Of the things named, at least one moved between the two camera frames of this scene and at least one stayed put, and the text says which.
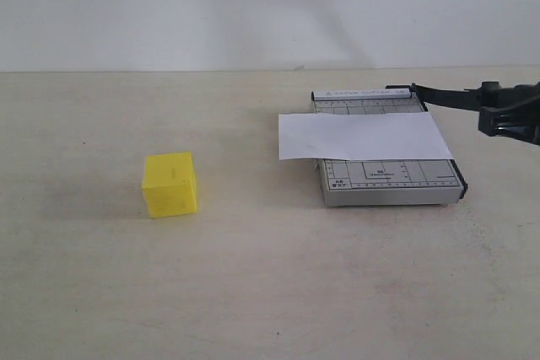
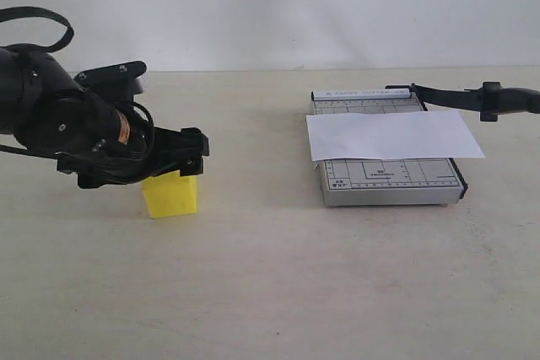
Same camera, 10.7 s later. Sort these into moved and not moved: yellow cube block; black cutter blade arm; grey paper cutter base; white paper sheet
Moved: white paper sheet
Not moved: black cutter blade arm; yellow cube block; grey paper cutter base
